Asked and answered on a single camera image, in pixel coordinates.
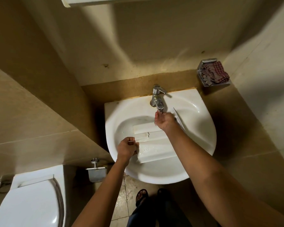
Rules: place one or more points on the checked red cloth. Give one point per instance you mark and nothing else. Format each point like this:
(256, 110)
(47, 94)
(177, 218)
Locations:
(215, 72)

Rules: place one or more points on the person's left fingers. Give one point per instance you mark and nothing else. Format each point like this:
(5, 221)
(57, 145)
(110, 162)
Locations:
(135, 146)

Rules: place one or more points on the white toilet seat lid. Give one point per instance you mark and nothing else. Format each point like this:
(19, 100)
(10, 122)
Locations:
(30, 205)

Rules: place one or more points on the white plastic panel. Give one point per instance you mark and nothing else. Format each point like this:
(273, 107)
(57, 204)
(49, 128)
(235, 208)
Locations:
(153, 147)

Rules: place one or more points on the metal wall soap dish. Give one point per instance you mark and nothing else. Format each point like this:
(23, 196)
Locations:
(204, 81)

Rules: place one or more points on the white toilet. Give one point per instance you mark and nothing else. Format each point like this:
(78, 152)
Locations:
(35, 173)

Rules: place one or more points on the white ceramic wash basin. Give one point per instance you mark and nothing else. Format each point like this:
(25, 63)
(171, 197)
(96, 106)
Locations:
(194, 130)

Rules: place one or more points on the person's left forearm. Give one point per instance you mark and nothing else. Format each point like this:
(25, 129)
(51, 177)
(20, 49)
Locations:
(104, 196)

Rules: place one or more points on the chrome basin faucet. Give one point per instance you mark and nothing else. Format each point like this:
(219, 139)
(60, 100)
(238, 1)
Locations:
(158, 96)

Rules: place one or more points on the black sandal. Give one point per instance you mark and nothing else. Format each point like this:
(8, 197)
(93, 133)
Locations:
(142, 196)

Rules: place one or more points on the dark trousers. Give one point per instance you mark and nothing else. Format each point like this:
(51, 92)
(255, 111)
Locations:
(161, 212)

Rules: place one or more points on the metal wall valve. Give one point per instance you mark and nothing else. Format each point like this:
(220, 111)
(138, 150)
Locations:
(1, 183)

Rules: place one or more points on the person's right forearm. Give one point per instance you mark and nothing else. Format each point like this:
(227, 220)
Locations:
(210, 177)

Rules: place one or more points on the metal toilet paper holder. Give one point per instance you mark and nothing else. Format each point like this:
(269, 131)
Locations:
(96, 171)

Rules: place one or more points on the person's right thumb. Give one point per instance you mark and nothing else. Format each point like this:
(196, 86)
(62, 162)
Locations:
(157, 121)

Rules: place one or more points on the person's left hand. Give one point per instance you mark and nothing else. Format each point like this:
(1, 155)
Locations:
(125, 148)

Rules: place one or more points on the person's right hand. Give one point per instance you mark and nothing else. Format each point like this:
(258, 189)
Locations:
(166, 122)

